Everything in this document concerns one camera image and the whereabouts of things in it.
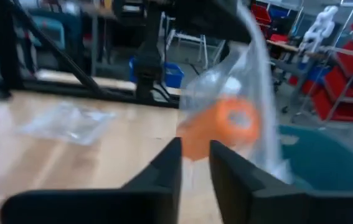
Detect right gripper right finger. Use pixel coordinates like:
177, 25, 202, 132
210, 140, 353, 224

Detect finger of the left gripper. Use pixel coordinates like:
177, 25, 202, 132
176, 0, 253, 44

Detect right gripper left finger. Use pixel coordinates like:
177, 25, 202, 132
0, 138, 182, 224

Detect clear plastic bag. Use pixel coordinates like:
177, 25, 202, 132
17, 101, 116, 146
177, 0, 295, 184

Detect orange bandage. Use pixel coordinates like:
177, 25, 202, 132
176, 98, 261, 161

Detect blue floor crate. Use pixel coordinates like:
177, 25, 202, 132
129, 57, 185, 89

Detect teal plastic bin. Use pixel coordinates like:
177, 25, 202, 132
275, 124, 353, 192

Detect white robot figure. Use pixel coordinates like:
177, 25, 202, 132
299, 5, 339, 54

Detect metal shelf rack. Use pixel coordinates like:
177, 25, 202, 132
291, 37, 353, 125

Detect white metal frame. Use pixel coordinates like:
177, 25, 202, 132
163, 12, 227, 70

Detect black metal table frame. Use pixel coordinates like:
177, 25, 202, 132
0, 0, 180, 110

